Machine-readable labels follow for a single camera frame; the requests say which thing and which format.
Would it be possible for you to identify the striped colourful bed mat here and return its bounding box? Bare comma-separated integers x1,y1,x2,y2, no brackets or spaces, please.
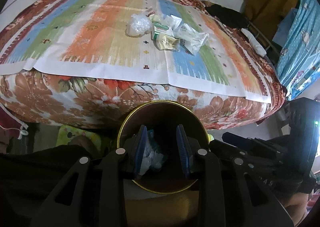
1,0,271,103

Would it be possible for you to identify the white printed plastic bag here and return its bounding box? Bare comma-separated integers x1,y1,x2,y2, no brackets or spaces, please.
174,23,209,55

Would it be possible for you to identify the yellow hanging garment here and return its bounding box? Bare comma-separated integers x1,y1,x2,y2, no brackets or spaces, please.
244,0,298,40

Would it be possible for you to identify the blue patterned curtain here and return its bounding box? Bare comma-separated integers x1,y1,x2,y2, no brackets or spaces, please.
276,0,319,100

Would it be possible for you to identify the dark round trash bin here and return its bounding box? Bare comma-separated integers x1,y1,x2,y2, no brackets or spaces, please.
117,100,209,194

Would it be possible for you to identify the green white medicine box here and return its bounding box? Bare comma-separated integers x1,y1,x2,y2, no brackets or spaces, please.
152,22,174,40

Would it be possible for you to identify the white folded paper packet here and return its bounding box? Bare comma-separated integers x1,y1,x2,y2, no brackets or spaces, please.
163,14,182,30

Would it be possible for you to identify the clear plastic bag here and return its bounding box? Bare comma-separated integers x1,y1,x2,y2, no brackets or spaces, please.
125,14,152,37

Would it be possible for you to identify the black cloth on bed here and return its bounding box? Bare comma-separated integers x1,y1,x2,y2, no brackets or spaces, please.
205,4,248,29

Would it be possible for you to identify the person's right hand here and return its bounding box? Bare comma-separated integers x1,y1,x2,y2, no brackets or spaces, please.
281,192,313,226

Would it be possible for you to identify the yellow wrapper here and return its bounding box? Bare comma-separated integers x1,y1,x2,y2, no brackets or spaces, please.
156,34,180,51

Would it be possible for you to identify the floral bed mattress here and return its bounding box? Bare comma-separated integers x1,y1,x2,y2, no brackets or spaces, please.
1,0,286,129

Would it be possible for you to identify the white tissue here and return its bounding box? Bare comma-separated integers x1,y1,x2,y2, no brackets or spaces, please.
139,140,164,176

